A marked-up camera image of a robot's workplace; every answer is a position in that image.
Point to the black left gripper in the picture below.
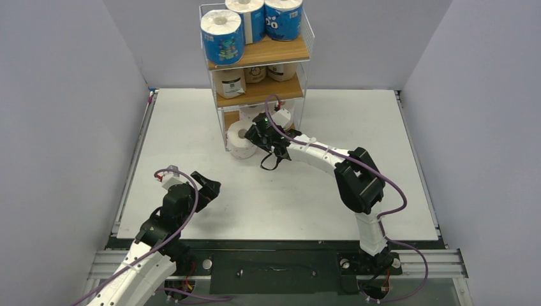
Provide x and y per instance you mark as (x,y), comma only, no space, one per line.
(209,190)

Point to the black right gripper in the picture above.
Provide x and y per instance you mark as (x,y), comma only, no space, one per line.
(260,138)

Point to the white dotted roll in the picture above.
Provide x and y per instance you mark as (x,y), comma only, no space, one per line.
(250,112)
(289,105)

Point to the white wire wooden shelf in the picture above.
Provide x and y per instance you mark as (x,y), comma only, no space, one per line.
(264,53)

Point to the brown cartoon printed roll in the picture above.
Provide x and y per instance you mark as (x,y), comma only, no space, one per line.
(255,74)

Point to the brown paper roll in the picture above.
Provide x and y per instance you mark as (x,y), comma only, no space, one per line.
(282,72)

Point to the blue roll edge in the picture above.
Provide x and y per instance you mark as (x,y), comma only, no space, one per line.
(222,37)

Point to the blue white roll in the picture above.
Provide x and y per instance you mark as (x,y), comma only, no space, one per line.
(252,13)
(282,19)

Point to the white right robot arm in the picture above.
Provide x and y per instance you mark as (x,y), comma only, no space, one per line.
(359,188)

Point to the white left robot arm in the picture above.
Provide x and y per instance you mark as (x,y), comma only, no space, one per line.
(157,250)

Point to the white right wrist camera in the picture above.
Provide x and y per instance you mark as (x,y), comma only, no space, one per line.
(283,118)

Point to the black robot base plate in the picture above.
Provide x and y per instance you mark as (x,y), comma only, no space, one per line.
(248,267)

